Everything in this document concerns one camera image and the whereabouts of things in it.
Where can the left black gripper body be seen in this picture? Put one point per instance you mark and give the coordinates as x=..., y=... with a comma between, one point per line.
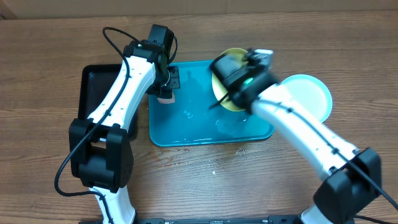
x=169, y=84

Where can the green and pink sponge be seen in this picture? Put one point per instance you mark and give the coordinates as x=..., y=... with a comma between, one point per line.
x=167, y=101

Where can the yellow-green plate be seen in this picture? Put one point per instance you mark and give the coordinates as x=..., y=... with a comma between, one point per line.
x=220, y=92

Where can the light blue plate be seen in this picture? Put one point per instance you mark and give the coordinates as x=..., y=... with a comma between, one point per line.
x=312, y=94

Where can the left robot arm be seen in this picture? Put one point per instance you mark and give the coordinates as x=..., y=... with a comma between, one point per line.
x=100, y=151

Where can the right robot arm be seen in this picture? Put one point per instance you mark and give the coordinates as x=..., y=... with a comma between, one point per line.
x=351, y=179

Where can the teal plastic tray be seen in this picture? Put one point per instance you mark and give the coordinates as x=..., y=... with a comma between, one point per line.
x=189, y=122

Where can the black plastic tray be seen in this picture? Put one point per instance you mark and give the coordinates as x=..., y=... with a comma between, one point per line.
x=96, y=81

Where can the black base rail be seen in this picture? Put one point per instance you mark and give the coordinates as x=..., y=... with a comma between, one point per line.
x=271, y=219

